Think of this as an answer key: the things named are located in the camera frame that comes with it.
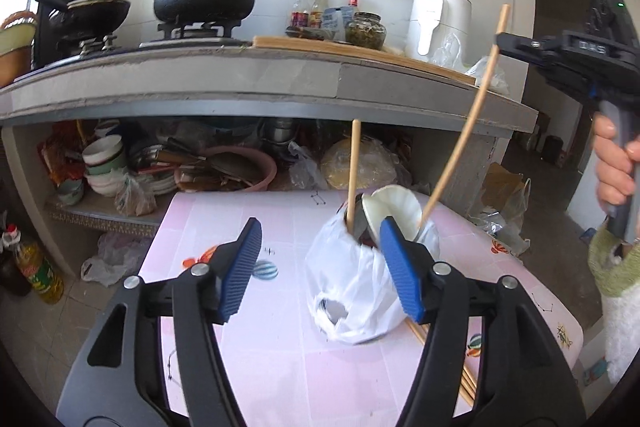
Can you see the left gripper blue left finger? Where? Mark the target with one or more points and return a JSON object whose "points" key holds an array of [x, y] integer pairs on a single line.
{"points": [[234, 265]]}

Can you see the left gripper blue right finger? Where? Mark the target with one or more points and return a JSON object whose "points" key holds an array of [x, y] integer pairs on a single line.
{"points": [[407, 263]]}

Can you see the cream ceramic soup spoon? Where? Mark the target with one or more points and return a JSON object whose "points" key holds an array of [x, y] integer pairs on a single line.
{"points": [[392, 201]]}

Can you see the bamboo chopstick one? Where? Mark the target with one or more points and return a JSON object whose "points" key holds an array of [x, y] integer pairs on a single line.
{"points": [[352, 175]]}

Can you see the bamboo chopstick two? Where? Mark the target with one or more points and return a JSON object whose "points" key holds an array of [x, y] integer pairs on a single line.
{"points": [[468, 385]]}

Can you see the right fluffy sleeve forearm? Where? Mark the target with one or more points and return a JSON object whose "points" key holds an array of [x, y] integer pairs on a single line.
{"points": [[615, 268]]}

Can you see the person right hand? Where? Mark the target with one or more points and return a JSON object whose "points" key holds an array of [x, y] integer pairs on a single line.
{"points": [[615, 164]]}

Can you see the white plastic bag liner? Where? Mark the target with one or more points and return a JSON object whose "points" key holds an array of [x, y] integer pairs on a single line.
{"points": [[350, 293]]}

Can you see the pink plastic basin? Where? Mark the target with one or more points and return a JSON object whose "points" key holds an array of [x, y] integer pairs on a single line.
{"points": [[227, 169]]}

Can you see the bag of yellow food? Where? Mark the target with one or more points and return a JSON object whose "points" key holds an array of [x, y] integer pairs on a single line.
{"points": [[376, 165]]}

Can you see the white plastic bags on floor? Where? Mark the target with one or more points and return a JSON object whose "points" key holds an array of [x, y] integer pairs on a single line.
{"points": [[506, 232]]}

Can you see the cardboard box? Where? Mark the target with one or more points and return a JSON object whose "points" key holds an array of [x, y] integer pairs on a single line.
{"points": [[505, 192]]}

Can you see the stack of bowls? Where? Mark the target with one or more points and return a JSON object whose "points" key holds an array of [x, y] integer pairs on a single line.
{"points": [[105, 165]]}

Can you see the white electric kettle appliance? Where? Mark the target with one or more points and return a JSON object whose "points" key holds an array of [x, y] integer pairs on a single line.
{"points": [[438, 32]]}

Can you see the wooden cutting board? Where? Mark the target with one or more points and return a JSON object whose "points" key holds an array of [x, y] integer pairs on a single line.
{"points": [[346, 50]]}

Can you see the cooking oil bottle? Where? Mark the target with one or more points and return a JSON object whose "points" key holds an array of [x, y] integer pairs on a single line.
{"points": [[34, 264]]}

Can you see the glass pickle jar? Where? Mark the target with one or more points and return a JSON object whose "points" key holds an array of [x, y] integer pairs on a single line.
{"points": [[366, 30]]}

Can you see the sauce bottle brown cap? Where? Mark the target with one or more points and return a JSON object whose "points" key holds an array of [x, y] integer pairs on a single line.
{"points": [[300, 14]]}

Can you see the sauce bottle yellow cap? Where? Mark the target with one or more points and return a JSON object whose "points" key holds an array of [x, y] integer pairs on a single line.
{"points": [[316, 13]]}

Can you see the black frying pan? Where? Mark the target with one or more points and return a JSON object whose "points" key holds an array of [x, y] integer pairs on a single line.
{"points": [[86, 19]]}

